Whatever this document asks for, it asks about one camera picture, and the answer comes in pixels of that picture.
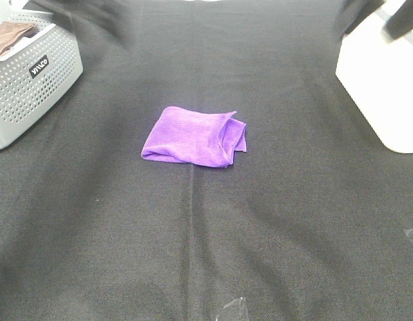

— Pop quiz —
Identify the purple microfiber towel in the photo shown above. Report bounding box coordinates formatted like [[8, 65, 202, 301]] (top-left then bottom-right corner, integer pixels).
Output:
[[141, 106, 247, 168]]

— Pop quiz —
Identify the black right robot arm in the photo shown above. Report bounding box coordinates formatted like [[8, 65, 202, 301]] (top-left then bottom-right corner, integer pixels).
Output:
[[335, 0, 413, 40]]

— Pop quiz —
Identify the black table cloth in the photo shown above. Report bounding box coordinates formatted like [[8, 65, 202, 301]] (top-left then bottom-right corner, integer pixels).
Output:
[[0, 1, 413, 320]]

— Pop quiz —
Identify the clear tape piece front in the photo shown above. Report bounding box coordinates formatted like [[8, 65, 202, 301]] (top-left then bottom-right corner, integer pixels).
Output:
[[216, 297, 248, 321]]

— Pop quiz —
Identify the white plastic bin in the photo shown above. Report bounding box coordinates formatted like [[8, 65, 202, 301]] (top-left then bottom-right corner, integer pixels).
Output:
[[335, 1, 413, 154]]

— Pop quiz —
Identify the grey perforated plastic basket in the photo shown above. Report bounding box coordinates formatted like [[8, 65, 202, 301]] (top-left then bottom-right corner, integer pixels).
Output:
[[0, 1, 83, 150]]

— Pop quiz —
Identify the brown folded cloth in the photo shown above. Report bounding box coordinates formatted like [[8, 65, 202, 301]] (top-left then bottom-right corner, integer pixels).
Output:
[[0, 21, 37, 57]]

